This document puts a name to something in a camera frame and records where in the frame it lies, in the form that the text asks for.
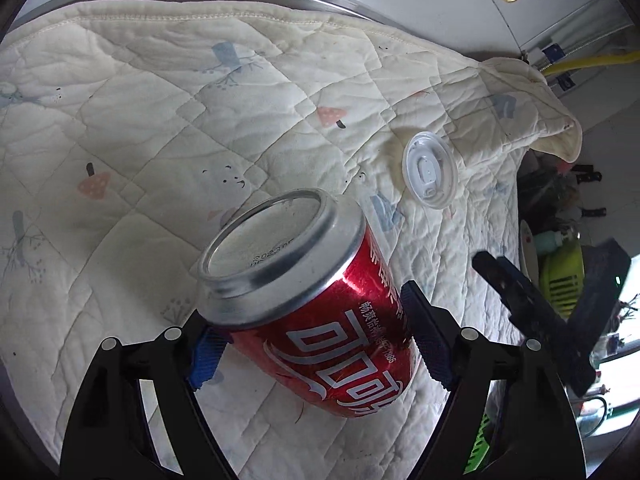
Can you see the white bowl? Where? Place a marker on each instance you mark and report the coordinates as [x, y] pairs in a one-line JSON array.
[[527, 255]]

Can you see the green plastic basket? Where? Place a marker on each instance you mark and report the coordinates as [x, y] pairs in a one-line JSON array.
[[477, 450]]

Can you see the red cola can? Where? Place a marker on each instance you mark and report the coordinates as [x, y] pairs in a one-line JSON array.
[[325, 335]]

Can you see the green dish rack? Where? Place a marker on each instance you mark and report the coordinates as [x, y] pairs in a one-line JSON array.
[[560, 270]]

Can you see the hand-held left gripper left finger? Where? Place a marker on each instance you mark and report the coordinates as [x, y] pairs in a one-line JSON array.
[[205, 355]]

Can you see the cream quilted printed blanket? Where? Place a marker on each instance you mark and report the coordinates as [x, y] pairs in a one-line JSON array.
[[150, 135]]

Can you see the clear plastic cup lid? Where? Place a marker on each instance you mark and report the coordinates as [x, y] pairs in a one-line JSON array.
[[430, 170]]

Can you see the blue pipe clip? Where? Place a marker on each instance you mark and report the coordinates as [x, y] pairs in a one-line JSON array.
[[553, 51], [565, 82]]

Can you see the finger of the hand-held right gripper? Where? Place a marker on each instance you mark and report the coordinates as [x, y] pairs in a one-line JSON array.
[[515, 285]]

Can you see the teal bottle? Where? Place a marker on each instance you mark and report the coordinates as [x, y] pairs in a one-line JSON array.
[[547, 242]]

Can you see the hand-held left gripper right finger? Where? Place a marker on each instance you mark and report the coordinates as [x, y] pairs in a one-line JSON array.
[[425, 330]]

